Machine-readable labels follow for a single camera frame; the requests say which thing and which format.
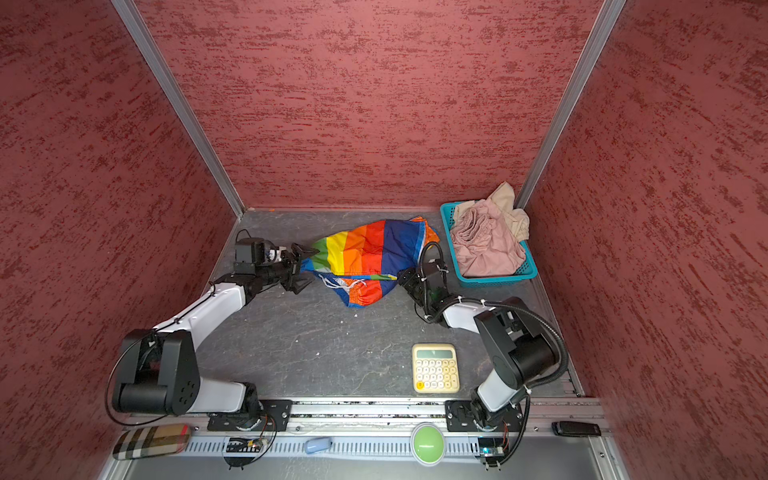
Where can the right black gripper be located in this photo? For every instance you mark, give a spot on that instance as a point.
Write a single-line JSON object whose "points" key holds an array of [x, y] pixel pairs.
{"points": [[408, 280]]}

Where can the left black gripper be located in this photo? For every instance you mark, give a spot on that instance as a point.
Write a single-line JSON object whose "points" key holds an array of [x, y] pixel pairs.
{"points": [[294, 264]]}

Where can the rainbow striped shorts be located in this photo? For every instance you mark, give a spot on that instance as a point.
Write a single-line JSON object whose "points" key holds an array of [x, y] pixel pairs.
{"points": [[362, 265]]}

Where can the teal plastic basket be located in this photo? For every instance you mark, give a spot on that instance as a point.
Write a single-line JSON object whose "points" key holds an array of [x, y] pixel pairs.
{"points": [[527, 271]]}

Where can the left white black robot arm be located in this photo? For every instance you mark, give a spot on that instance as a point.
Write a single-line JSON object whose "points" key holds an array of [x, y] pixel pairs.
{"points": [[157, 372]]}

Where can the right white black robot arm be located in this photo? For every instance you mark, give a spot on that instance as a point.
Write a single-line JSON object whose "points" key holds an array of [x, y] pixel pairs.
{"points": [[525, 350]]}

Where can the pink shorts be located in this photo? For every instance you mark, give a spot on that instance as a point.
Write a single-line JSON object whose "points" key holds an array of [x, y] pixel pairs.
{"points": [[484, 245]]}

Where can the beige shorts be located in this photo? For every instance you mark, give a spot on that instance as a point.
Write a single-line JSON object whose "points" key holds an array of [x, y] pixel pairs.
{"points": [[503, 197]]}

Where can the cream yellow calculator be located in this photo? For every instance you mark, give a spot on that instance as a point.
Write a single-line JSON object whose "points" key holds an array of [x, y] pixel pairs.
{"points": [[435, 369]]}

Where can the green round push button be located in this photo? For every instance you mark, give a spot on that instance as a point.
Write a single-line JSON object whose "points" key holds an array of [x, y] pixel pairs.
{"points": [[428, 445]]}

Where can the right small circuit board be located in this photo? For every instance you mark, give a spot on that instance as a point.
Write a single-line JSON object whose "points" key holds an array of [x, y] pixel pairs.
{"points": [[491, 451]]}

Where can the small circuit board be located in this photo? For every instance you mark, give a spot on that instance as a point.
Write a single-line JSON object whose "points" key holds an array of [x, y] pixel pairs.
{"points": [[491, 451], [241, 452]]}

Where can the small blue grey eraser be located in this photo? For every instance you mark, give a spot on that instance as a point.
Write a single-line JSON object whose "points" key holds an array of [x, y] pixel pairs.
{"points": [[317, 445]]}

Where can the left small circuit board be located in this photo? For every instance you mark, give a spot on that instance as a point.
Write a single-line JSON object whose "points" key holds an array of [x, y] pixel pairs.
{"points": [[241, 452]]}

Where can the black remote device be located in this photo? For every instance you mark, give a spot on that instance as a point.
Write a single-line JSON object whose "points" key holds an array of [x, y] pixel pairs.
{"points": [[575, 429]]}

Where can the plaid glasses case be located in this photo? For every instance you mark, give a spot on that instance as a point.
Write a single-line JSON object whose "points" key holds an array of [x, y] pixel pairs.
{"points": [[151, 442]]}

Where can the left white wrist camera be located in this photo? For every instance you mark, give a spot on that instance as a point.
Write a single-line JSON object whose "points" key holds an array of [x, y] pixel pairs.
{"points": [[256, 251]]}

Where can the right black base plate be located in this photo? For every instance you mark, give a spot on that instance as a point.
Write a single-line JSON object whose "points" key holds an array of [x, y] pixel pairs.
{"points": [[459, 415]]}

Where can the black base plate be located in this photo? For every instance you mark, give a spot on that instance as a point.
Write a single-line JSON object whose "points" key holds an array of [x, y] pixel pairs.
{"points": [[459, 415], [273, 415]]}

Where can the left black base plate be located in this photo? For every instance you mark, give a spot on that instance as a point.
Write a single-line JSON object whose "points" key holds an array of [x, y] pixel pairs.
{"points": [[273, 415]]}

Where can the aluminium front rail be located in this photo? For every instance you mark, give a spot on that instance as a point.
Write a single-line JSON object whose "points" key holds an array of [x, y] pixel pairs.
{"points": [[371, 440]]}

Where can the left aluminium corner post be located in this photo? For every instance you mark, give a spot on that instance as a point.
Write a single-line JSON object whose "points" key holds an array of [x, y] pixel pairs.
{"points": [[133, 21]]}

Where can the aluminium corner post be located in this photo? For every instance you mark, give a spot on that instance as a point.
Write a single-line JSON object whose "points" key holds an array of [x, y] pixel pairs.
{"points": [[133, 21], [602, 28]]}

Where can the right aluminium corner post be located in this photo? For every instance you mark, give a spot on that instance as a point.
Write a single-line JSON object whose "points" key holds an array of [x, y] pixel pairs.
{"points": [[602, 28]]}

